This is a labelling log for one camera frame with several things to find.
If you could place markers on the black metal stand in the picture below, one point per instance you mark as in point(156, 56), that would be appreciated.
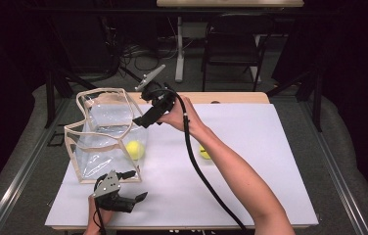
point(50, 98)
point(317, 98)

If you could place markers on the person's right hand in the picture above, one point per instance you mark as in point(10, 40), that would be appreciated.
point(175, 117)

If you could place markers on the person's left hand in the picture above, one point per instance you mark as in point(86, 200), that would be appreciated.
point(102, 218)

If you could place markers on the white-legged background table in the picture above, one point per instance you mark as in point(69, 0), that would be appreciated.
point(179, 49)

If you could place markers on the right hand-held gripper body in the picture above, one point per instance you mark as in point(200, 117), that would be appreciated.
point(157, 96)

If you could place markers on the black chair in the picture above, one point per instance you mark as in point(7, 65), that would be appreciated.
point(231, 52)

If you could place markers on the black curtain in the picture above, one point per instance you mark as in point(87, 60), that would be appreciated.
point(2, 81)
point(361, 81)

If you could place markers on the yellow tennis ball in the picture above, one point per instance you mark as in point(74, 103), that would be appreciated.
point(135, 150)
point(204, 152)

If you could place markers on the aluminium floor rail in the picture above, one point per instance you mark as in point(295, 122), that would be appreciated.
point(337, 176)
point(20, 174)

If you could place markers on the transparent bag with beige trim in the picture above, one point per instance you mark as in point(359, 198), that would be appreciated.
point(107, 124)

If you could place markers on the wooden table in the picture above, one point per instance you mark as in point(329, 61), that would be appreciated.
point(224, 97)

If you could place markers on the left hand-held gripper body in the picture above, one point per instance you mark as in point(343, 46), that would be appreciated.
point(108, 187)

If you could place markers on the black stand leg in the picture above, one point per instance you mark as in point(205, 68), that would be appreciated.
point(129, 73)

